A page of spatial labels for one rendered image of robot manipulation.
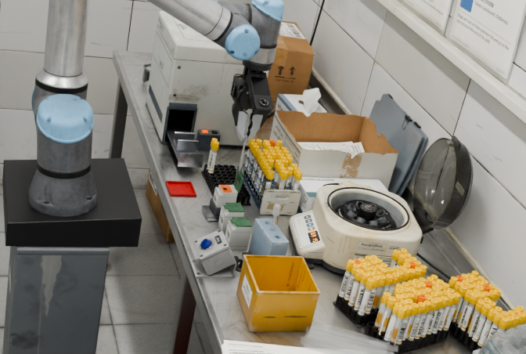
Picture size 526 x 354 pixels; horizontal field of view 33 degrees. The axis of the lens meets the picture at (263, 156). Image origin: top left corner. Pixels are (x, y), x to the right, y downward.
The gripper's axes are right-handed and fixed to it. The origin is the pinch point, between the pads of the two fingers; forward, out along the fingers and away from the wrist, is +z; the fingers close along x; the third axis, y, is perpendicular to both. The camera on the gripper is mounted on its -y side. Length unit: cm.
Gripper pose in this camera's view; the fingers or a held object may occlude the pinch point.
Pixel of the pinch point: (245, 139)
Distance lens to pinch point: 217.0
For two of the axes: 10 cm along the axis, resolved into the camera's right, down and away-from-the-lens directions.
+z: -1.8, 8.9, 4.3
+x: -9.4, -0.3, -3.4
